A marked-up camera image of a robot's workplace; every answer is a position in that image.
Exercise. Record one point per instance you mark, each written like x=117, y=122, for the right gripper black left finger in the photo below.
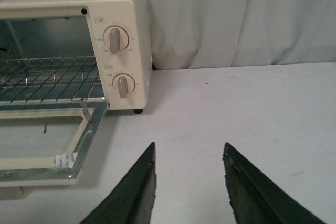
x=132, y=200

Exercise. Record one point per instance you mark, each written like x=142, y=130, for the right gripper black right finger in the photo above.
x=255, y=198

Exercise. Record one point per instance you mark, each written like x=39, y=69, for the glass oven door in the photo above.
x=30, y=158

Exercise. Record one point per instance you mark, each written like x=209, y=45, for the cream Toshiba toaster oven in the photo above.
x=72, y=28

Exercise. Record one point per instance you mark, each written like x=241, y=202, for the beige lower timer knob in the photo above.
x=124, y=84

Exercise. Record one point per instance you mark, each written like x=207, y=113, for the beige upper temperature knob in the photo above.
x=116, y=39

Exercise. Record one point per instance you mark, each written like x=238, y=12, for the white background curtain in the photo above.
x=229, y=33

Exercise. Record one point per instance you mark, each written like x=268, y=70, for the wire oven rack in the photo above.
x=50, y=80

